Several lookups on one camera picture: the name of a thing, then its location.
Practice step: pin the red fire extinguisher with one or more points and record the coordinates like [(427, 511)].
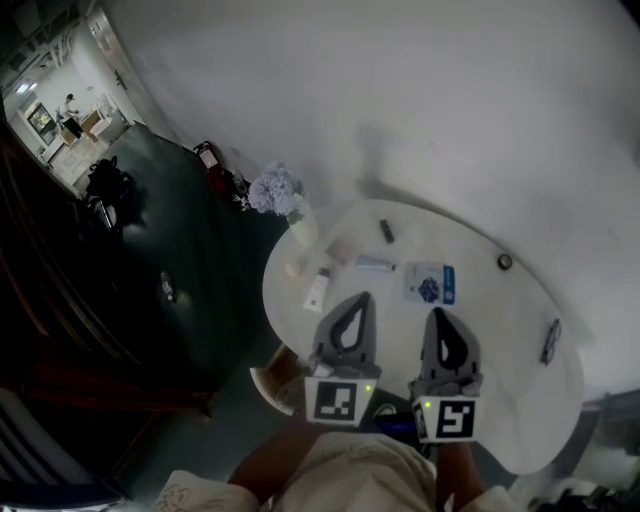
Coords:
[(212, 165)]

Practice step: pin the cardboard box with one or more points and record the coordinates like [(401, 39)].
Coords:
[(91, 125)]

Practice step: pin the pale purple flower bouquet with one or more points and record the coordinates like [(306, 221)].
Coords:
[(272, 190)]

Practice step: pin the wooden stool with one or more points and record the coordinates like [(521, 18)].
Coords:
[(275, 375)]

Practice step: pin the white tube with black cap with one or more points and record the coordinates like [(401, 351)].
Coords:
[(317, 292)]

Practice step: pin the clear glass vase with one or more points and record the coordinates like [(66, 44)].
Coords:
[(302, 230)]

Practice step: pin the person's cream patterned clothing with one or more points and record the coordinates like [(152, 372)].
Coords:
[(360, 475)]

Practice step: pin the black bag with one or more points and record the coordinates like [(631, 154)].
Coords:
[(107, 177)]

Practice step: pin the black remote control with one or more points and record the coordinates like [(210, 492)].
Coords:
[(387, 231)]

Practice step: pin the small pink box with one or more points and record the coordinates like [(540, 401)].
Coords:
[(341, 250)]

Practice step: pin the dark tape roll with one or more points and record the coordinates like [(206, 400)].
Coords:
[(504, 261)]

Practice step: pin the blue and white packet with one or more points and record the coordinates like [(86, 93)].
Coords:
[(429, 283)]

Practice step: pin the dark device with blue screen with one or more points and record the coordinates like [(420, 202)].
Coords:
[(395, 422)]

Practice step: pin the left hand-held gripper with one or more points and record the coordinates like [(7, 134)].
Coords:
[(335, 402)]

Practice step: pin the person's left forearm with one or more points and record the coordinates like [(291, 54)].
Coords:
[(280, 460)]

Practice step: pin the silver tube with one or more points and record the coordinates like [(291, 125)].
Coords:
[(374, 262)]

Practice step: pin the person's right forearm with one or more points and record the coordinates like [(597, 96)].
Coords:
[(457, 475)]

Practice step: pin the black eyeglasses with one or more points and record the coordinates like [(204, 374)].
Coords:
[(551, 342)]

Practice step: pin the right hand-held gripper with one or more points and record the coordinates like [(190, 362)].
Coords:
[(452, 417)]

